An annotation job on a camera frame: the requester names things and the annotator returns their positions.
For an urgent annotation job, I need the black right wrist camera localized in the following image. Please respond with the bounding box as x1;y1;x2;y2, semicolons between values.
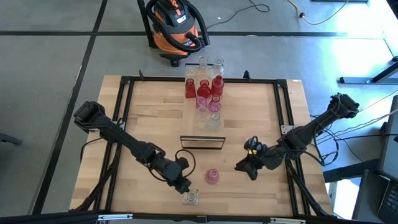
244;139;265;156

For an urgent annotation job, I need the red bottle-shaped glass vase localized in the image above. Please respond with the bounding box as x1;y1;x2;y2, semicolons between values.
211;74;225;97

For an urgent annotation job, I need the silver rail plate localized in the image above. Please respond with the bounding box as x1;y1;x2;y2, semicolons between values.
269;217;307;224
98;213;134;221

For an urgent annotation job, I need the red ribbed square vase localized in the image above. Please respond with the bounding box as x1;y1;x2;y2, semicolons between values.
185;78;197;100

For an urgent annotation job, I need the dark keyboard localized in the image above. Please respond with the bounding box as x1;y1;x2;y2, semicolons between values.
377;182;398;224

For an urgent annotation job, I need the clear ribbed narrow-neck vase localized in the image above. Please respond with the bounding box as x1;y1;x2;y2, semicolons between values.
208;112;223;131

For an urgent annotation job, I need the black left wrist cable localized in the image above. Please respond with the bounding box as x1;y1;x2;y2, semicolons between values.
149;149;197;183

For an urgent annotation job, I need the yellow floor cable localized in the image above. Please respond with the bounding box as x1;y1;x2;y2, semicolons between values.
287;0;351;26

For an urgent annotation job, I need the white cable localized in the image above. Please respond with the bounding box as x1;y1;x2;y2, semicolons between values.
317;108;398;131
357;90;398;115

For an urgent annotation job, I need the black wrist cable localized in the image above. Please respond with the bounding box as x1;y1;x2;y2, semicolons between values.
149;149;197;183
244;136;265;153

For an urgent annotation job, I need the pink ribbed wide-mouth vase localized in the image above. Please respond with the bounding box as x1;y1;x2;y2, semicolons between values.
195;95;208;110

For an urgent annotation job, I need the dark gray chair leg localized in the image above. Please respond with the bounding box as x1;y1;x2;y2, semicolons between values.
0;132;24;146

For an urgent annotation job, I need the orange black shop vacuum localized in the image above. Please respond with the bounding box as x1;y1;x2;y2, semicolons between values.
136;0;212;68

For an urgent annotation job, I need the black metal table frame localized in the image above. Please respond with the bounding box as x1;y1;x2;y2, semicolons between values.
70;70;333;224

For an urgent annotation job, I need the clear cut-crystal vase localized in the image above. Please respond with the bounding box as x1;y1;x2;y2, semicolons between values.
182;189;200;207

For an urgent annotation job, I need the gray computer monitor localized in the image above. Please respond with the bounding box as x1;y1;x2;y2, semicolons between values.
377;95;398;182

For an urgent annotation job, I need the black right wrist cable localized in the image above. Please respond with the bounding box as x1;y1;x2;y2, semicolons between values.
244;136;265;153

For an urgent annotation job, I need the clear wide-rim glass vase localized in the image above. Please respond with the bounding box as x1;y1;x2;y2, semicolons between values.
195;106;210;130

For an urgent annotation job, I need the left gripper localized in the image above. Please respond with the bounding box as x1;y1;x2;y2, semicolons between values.
155;152;193;194

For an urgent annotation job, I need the pink tall conical vase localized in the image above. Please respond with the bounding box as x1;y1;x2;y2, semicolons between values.
204;168;221;185

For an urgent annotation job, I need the dark gray box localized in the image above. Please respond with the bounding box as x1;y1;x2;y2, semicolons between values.
353;169;389;223

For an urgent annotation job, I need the wooden shelf with black frame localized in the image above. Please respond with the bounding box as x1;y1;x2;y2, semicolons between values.
179;63;227;151

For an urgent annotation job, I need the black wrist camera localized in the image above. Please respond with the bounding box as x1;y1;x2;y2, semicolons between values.
175;156;191;172
244;139;265;156

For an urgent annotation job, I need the gray desk leg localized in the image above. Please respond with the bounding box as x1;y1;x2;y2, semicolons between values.
338;55;398;85

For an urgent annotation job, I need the red round glass vase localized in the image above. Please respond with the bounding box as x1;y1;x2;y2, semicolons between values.
197;79;212;100

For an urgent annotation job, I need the pink bulbous ring-neck vase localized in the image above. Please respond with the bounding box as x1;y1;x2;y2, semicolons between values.
207;95;223;113

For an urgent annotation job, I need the clear conical flask vase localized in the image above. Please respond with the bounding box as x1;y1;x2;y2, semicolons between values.
210;56;225;79

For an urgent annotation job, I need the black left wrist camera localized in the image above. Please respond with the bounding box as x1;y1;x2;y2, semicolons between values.
175;156;191;172

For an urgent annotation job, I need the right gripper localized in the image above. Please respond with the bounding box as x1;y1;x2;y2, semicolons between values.
234;146;282;182

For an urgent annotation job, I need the black floor cable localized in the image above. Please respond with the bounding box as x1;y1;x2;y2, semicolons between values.
206;0;271;31

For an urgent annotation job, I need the clear smooth glass vase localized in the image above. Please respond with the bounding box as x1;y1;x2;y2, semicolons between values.
198;55;208;77

